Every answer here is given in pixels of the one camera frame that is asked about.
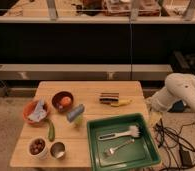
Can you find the crumpled white blue cloth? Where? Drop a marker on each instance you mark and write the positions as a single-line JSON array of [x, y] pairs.
[[39, 112]]

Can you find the green plastic tray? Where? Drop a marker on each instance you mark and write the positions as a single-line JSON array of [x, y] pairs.
[[139, 154]]

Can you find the black power adapter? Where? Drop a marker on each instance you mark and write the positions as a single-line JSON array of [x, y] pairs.
[[185, 158]]

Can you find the orange fruit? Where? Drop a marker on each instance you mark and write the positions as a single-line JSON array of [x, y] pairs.
[[65, 101]]

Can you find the yellow banana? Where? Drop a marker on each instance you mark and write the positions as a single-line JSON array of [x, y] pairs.
[[123, 102]]

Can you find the red bowl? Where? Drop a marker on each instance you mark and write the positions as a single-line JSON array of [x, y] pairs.
[[29, 108]]

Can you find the white cup with nuts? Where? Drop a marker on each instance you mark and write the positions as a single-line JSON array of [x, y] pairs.
[[37, 148]]

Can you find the dark brown bowl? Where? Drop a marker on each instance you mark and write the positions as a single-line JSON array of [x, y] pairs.
[[57, 98]]

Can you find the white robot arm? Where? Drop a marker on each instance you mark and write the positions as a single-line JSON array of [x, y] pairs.
[[177, 87]]

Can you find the green cucumber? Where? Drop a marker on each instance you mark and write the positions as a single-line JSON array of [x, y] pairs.
[[51, 132]]

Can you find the striped brown block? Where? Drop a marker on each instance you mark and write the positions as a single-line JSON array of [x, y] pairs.
[[108, 97]]

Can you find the metal fork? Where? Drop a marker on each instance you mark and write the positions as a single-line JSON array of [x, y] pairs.
[[111, 151]]

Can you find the white dish brush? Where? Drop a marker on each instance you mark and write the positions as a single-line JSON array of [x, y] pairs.
[[133, 131]]

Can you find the small metal cup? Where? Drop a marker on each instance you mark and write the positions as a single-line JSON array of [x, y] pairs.
[[57, 150]]

